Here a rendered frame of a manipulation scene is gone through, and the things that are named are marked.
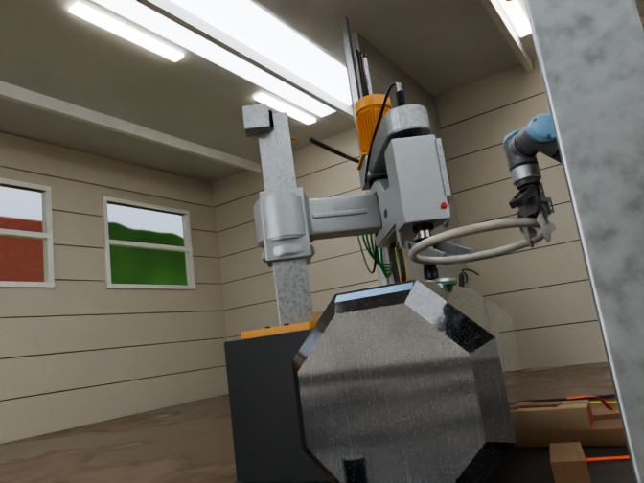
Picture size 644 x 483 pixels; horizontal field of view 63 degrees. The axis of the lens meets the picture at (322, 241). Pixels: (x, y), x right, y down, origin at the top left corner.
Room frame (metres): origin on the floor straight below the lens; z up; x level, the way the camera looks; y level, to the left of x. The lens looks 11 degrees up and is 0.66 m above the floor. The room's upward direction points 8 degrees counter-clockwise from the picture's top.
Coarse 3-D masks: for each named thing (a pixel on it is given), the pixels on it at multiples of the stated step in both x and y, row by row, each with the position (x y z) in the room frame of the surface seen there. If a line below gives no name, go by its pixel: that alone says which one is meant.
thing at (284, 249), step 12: (264, 192) 2.89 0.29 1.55; (276, 192) 2.90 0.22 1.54; (288, 192) 2.89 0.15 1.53; (300, 192) 2.91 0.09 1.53; (264, 228) 2.89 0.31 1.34; (264, 240) 2.89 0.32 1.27; (276, 240) 2.89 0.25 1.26; (288, 240) 2.90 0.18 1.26; (300, 240) 2.90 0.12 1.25; (264, 252) 2.94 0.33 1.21; (276, 252) 2.88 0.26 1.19; (288, 252) 2.88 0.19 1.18; (300, 252) 2.90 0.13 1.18; (312, 252) 2.98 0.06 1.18
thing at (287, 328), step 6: (288, 324) 2.81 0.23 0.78; (294, 324) 2.76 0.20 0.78; (300, 324) 2.74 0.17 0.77; (306, 324) 2.72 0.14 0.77; (312, 324) 2.72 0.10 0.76; (258, 330) 2.86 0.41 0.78; (264, 330) 2.83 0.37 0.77; (270, 330) 2.82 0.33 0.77; (276, 330) 2.80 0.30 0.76; (282, 330) 2.79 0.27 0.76; (288, 330) 2.77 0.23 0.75; (294, 330) 2.75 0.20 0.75; (300, 330) 2.74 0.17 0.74; (246, 336) 2.89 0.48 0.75; (252, 336) 2.87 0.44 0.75
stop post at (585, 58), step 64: (512, 0) 0.52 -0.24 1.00; (576, 0) 0.41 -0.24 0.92; (576, 64) 0.41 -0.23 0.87; (640, 64) 0.39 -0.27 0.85; (576, 128) 0.42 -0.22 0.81; (640, 128) 0.40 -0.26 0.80; (576, 192) 0.42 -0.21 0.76; (640, 192) 0.40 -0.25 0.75; (640, 256) 0.41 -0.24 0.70; (640, 320) 0.41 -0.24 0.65; (640, 384) 0.42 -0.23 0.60; (640, 448) 0.42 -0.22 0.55
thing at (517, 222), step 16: (480, 224) 1.59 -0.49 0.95; (496, 224) 1.58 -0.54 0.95; (512, 224) 1.58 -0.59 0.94; (528, 224) 1.60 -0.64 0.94; (432, 240) 1.67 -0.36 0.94; (448, 240) 1.64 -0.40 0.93; (416, 256) 1.84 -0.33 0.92; (448, 256) 2.04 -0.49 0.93; (464, 256) 2.04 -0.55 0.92; (480, 256) 2.03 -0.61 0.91
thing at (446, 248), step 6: (402, 240) 2.65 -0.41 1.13; (408, 240) 2.56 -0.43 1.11; (414, 240) 2.66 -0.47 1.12; (402, 246) 2.68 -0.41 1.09; (408, 246) 2.52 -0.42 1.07; (438, 246) 2.44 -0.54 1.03; (444, 246) 2.36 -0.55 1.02; (450, 246) 2.27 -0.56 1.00; (456, 246) 2.19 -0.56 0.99; (462, 246) 2.14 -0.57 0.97; (420, 252) 2.36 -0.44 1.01; (426, 252) 2.26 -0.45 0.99; (432, 252) 2.17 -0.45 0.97; (438, 252) 2.09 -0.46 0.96; (444, 252) 2.04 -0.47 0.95; (450, 252) 2.28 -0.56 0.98; (456, 252) 2.21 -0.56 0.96; (462, 252) 2.14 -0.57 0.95; (468, 252) 2.07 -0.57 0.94; (444, 264) 2.05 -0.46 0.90
